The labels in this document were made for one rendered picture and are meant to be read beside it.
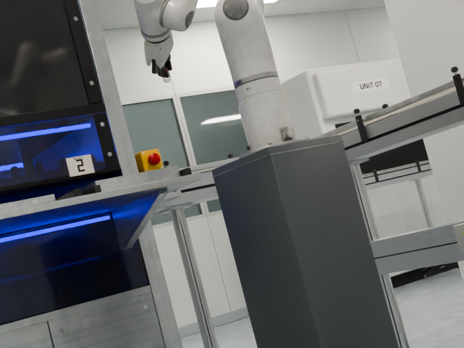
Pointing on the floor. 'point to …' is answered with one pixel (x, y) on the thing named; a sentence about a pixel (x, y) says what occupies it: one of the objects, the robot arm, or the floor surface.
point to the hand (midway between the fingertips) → (163, 68)
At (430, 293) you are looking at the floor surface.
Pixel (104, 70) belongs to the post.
